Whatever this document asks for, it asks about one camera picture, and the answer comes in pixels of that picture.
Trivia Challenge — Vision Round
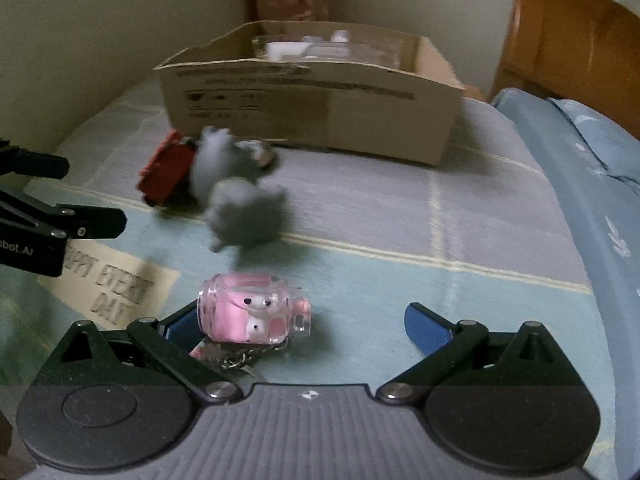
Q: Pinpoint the wooden headboard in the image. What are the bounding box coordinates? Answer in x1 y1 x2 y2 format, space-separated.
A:
487 0 640 143

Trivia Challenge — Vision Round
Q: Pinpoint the clear plastic box red label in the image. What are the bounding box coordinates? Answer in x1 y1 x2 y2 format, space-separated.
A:
300 32 401 69

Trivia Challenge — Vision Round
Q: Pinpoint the pink pig keychain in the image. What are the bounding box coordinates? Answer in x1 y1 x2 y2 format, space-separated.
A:
190 272 314 381

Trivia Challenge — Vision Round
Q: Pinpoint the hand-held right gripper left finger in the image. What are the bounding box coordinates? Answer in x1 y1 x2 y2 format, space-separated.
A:
37 302 243 406

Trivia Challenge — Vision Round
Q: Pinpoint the cardboard box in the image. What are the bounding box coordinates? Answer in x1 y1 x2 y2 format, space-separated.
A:
152 20 466 167

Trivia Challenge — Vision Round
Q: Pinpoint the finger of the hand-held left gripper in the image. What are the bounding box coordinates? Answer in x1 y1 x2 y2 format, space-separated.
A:
0 139 70 181
0 187 127 242

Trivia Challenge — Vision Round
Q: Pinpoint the grey animal figurine front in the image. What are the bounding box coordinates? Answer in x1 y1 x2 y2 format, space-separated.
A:
206 177 289 256

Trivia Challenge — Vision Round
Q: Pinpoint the white plastic box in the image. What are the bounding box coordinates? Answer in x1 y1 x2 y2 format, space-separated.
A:
264 41 312 62

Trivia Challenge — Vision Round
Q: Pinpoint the red toy block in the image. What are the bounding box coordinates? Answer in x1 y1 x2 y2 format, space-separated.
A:
137 129 198 208

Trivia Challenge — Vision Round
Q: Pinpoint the checked blanket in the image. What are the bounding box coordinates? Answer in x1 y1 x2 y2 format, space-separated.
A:
0 77 596 461

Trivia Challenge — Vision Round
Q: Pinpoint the blue floral bed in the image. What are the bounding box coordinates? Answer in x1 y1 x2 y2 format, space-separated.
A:
492 87 640 480

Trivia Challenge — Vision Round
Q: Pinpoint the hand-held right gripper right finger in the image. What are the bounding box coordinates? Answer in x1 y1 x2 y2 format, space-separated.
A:
375 302 586 407

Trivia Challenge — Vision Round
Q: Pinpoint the blue floral pillow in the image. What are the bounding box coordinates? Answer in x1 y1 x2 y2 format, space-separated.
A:
549 97 640 183

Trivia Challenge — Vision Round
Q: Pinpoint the clear glass cup with label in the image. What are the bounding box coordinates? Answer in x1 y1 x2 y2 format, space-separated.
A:
0 240 183 356

